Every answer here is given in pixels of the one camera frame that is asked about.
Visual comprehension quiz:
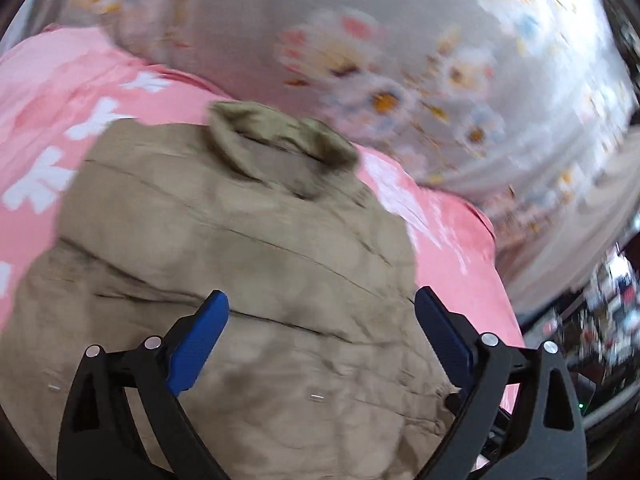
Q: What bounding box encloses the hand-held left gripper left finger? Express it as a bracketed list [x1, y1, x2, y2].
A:
[56, 289, 231, 480]

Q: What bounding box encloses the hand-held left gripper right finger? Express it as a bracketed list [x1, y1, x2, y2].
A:
[414, 286, 587, 480]

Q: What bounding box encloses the tan quilted puffer jacket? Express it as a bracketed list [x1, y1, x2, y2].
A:
[0, 101, 476, 480]

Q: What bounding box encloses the dark cluttered shelf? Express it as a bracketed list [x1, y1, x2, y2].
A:
[520, 242, 640, 433]

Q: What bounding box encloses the pink printed blanket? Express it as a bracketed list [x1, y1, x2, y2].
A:
[0, 25, 528, 480]

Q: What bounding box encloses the grey floral bedsheet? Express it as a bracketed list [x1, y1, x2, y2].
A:
[10, 0, 638, 241]

